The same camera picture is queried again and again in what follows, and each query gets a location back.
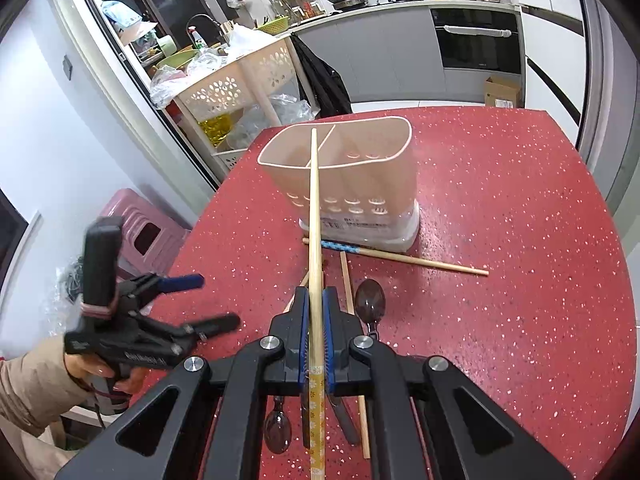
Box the dark brown plastic spoon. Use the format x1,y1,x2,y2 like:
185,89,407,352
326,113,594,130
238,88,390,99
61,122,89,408
354,278,386,340

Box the beige sleeved left forearm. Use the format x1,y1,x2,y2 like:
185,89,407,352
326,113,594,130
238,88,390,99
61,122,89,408
1,336,90,437

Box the black kitchen faucet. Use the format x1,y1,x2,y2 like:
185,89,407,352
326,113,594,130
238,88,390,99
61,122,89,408
186,13,226,46

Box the person's left hand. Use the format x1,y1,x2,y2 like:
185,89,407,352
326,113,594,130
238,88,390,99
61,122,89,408
63,353,149,394

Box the bamboo chopstick on table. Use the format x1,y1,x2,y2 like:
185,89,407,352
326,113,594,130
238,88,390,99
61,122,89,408
338,250,372,461

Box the pink plastic stool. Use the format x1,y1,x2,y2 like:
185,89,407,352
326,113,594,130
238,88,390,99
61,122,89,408
100,188,191,278

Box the blue patterned bamboo chopstick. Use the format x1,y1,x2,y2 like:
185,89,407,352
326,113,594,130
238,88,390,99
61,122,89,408
321,240,489,276

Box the pink utensil holder caddy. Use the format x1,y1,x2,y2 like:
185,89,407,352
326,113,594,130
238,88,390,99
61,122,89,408
257,116,420,252

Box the beige perforated storage cart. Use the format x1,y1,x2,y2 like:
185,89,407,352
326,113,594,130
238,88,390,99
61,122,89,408
174,36,319,181

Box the clear plastic bags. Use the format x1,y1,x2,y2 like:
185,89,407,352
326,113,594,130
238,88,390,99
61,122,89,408
150,49,228,110

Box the green bowl on counter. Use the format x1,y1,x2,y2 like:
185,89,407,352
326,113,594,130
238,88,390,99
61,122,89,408
156,49,198,70

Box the black jacket hanging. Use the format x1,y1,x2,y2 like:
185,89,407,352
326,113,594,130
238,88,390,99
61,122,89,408
291,35,352,118

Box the cardboard box on floor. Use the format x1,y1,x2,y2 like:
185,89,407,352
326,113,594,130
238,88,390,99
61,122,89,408
484,75,522,108

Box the black built-in oven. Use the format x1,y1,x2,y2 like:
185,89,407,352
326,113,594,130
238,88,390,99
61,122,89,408
432,8,522,74

